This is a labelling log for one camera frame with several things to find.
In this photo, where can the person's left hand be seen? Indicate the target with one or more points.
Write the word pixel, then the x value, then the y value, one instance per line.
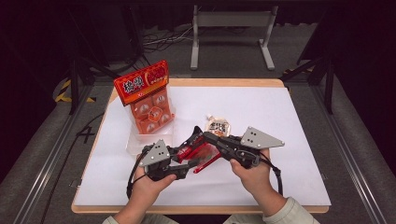
pixel 152 186

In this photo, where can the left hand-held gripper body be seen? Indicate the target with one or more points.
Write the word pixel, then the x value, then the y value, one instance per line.
pixel 155 155

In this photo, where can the translucent plastic container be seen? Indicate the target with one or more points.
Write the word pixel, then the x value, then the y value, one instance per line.
pixel 137 143

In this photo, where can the person's right hand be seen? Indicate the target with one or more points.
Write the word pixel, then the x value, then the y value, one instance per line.
pixel 252 177

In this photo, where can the orange snack packet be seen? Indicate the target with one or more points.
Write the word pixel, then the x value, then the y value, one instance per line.
pixel 143 84

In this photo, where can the black tripod stand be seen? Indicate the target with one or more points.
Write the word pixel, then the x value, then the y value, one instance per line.
pixel 84 65
pixel 323 68

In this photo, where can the aluminium floor rail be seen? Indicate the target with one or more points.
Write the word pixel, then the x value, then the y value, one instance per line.
pixel 348 155
pixel 53 161

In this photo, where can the white spouted pouch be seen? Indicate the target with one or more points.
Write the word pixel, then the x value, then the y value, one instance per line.
pixel 218 126

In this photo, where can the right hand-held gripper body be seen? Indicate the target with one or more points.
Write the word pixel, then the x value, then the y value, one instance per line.
pixel 255 141

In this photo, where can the white table mat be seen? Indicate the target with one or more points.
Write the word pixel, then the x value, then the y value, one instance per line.
pixel 233 102

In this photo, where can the red and black snack pouch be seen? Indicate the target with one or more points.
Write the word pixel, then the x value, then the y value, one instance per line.
pixel 207 155

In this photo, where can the grey metal stand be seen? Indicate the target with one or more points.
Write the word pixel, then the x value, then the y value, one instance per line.
pixel 232 18

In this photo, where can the yellow and black floor tape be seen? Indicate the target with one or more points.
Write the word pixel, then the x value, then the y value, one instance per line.
pixel 65 93

